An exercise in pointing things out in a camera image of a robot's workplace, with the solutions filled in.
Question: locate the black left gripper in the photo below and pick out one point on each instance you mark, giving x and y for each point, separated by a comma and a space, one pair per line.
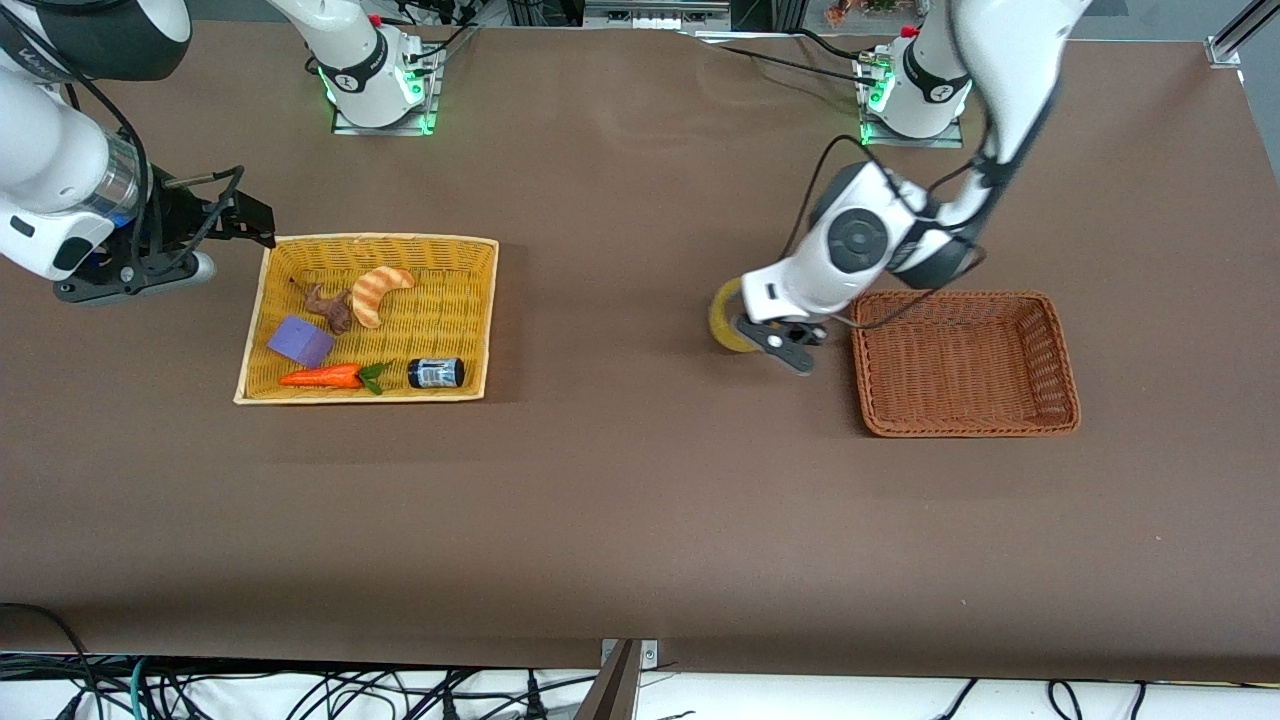
796, 334

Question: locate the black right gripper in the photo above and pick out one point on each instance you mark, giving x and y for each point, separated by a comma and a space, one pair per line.
178, 218

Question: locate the yellowish clear tape roll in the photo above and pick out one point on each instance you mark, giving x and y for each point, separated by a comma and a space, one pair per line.
722, 320

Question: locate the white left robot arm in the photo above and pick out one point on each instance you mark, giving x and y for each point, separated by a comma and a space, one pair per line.
900, 230

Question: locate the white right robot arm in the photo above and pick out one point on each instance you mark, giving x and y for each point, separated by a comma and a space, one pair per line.
60, 150

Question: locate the brown toy root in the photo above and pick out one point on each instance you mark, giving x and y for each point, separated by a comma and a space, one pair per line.
330, 308

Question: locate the purple foam block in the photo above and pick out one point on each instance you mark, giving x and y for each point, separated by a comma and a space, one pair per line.
300, 340

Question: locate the toy croissant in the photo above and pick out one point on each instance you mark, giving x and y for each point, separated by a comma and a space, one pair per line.
378, 290

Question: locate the orange toy carrot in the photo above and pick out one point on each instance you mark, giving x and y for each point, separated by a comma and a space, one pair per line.
325, 377

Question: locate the brown wicker basket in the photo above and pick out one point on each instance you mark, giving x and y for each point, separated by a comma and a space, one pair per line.
960, 370

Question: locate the yellow wicker tray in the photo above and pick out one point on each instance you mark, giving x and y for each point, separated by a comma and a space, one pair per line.
430, 320

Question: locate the small black jar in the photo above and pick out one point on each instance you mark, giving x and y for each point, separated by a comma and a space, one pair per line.
436, 373

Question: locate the grey equipment box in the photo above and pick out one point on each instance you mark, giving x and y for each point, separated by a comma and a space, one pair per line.
655, 12

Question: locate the dark table support beam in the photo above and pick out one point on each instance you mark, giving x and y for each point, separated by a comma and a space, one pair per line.
610, 685

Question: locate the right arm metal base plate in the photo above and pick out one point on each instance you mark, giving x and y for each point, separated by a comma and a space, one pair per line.
425, 110

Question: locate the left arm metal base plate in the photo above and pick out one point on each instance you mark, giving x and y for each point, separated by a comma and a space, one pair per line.
915, 140

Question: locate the metal table edge bracket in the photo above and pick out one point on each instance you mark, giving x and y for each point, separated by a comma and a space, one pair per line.
648, 653

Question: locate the aluminium frame profile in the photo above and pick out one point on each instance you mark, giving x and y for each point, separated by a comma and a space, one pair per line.
1240, 30

